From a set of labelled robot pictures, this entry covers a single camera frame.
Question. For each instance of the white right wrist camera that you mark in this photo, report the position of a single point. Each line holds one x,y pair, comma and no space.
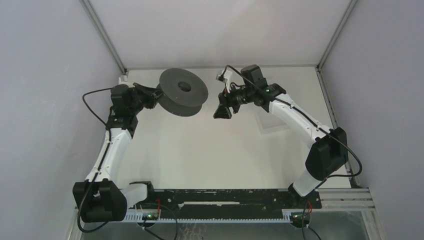
225,76

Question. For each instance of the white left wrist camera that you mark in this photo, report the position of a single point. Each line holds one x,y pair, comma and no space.
123,80

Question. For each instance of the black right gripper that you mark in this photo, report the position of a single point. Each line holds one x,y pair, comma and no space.
227,98

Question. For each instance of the white slotted cable duct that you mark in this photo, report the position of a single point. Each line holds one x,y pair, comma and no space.
166,217

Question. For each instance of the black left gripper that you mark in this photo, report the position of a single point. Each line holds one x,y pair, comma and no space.
150,93

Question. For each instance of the clear plastic two-compartment tray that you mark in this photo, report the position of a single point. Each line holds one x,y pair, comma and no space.
268,123

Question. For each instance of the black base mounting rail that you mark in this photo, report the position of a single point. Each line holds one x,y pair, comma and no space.
226,202

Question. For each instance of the dark grey perforated spool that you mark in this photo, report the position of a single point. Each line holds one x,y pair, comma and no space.
184,93

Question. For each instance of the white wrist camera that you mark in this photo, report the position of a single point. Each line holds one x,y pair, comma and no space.
225,76
123,80

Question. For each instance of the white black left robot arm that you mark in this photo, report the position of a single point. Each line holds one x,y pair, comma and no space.
98,198

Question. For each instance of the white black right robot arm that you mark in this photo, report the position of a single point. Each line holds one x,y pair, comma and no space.
327,147

